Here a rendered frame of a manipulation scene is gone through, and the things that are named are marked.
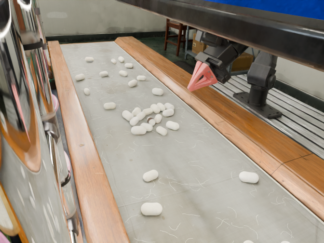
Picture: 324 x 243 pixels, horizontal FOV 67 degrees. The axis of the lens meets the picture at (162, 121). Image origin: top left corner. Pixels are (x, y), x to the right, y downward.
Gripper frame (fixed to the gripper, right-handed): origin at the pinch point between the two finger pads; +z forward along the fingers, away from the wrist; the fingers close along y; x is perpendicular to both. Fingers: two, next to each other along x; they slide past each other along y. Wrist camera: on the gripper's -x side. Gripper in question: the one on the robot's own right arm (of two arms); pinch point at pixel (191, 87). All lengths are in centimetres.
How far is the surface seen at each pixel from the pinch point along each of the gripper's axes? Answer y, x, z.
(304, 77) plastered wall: -102, 168, -114
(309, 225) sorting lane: 40.1, 5.8, 5.5
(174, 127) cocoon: 7.4, -0.4, 10.5
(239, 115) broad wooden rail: 10.0, 10.2, -3.9
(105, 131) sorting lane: 1.3, -9.5, 23.7
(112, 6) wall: -436, 72, -52
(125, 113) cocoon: -2.6, -6.9, 17.5
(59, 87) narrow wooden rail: -25.8, -16.8, 28.4
